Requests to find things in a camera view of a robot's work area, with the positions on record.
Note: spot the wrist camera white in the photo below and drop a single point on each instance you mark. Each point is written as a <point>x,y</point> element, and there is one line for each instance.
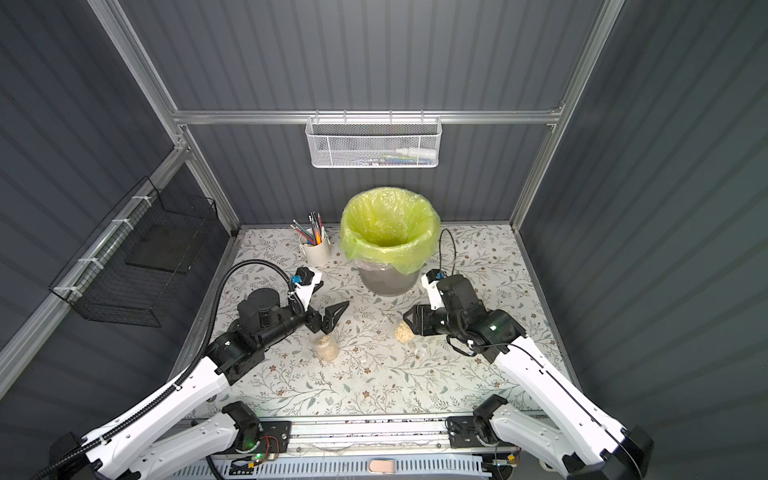
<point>304,283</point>
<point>429,282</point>

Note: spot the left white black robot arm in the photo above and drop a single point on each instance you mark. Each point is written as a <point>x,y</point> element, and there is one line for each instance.
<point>138,444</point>

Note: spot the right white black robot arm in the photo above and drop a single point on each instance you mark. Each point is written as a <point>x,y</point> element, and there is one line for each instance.
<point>581,441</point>

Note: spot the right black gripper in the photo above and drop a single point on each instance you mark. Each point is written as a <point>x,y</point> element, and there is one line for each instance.
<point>433,318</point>

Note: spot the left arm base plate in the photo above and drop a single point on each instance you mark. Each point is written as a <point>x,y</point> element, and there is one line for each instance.
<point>270,437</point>

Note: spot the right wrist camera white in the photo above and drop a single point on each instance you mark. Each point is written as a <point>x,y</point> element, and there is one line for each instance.
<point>429,282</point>

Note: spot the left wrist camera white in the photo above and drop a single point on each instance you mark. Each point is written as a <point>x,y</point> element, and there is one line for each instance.
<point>304,283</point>

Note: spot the black wire basket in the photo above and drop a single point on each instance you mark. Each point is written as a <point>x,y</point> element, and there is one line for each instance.
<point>133,271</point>

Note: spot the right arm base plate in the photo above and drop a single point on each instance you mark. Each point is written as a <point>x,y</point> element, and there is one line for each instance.
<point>462,433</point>

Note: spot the pink eraser block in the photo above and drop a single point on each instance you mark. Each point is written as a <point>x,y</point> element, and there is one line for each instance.
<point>382,466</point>

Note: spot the white wire mesh basket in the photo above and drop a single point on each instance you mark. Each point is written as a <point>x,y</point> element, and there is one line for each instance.
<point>374,145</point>

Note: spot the glass oatmeal jar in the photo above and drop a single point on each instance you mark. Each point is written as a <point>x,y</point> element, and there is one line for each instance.
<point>326,349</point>
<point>403,333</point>

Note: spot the floral table mat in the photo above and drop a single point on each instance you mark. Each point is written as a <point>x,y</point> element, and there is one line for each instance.
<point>375,373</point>

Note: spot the pens bundle in cup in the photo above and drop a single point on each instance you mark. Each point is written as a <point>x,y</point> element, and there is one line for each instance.
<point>313,231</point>

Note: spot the white pen cup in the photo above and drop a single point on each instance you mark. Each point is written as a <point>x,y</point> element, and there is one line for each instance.
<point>316,255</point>

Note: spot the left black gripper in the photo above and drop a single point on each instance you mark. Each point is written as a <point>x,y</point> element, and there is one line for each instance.
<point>312,321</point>

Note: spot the grey trash bin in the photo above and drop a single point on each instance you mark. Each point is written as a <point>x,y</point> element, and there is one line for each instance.
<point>384,279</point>

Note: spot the green plastic bin liner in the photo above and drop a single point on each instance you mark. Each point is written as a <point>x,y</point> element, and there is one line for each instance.
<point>390,226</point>

